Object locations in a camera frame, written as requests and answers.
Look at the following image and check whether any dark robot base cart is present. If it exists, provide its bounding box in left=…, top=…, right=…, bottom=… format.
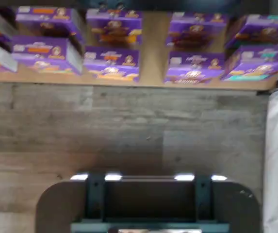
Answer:
left=35, top=171, right=262, bottom=233

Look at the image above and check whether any purple snack box orange label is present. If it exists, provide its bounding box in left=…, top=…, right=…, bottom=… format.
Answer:
left=82, top=45, right=141, bottom=83
left=11, top=35, right=84, bottom=76
left=85, top=8, right=144, bottom=47
left=15, top=6, right=85, bottom=47

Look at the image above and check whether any wooden shelf board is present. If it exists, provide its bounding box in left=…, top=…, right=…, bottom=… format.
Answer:
left=0, top=7, right=278, bottom=92

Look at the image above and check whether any purple snack box brown picture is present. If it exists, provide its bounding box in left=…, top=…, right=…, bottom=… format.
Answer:
left=165, top=11, right=229, bottom=49
left=163, top=50, right=227, bottom=85

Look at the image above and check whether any black shelf front beam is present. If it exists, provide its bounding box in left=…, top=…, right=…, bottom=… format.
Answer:
left=73, top=0, right=244, bottom=13

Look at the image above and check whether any purple snack box teal label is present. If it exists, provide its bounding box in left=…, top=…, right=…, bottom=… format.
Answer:
left=225, top=14, right=278, bottom=49
left=221, top=45, right=278, bottom=82

